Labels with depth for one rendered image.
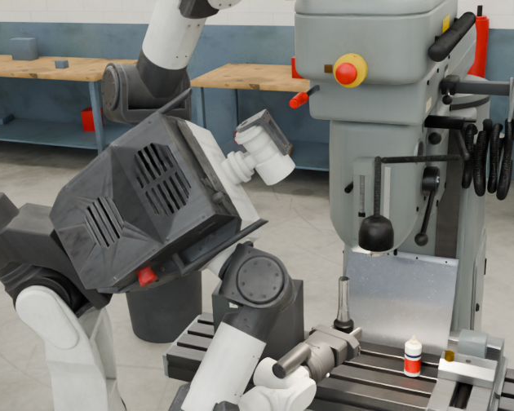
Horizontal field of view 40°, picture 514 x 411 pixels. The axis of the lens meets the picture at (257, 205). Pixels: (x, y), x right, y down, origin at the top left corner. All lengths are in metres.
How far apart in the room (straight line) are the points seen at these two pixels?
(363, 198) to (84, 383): 0.69
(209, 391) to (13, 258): 0.44
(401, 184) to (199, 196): 0.55
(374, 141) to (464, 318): 0.85
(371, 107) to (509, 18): 4.34
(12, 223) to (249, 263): 0.45
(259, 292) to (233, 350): 0.12
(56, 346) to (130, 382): 2.10
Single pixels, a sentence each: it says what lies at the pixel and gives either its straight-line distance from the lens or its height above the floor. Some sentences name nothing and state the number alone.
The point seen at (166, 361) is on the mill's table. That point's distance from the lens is 1.96.
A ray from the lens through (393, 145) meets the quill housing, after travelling 1.49.
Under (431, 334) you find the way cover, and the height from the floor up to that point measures 0.93.
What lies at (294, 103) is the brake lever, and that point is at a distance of 1.33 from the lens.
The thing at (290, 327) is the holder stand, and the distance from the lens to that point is 1.80.
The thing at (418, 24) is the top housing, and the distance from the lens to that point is 1.31.
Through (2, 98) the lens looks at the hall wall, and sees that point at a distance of 7.96.
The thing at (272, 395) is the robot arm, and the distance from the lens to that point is 1.40.
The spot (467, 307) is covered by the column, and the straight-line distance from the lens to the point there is 2.18.
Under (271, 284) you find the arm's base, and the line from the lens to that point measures 1.18.
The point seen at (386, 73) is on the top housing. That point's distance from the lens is 1.31.
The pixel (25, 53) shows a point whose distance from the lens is 7.17.
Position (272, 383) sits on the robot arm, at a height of 1.14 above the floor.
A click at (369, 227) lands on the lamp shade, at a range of 1.40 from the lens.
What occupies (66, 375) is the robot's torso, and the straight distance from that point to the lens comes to 1.49.
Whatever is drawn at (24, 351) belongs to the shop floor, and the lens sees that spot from 3.90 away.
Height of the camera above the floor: 2.02
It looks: 22 degrees down
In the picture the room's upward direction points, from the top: 3 degrees counter-clockwise
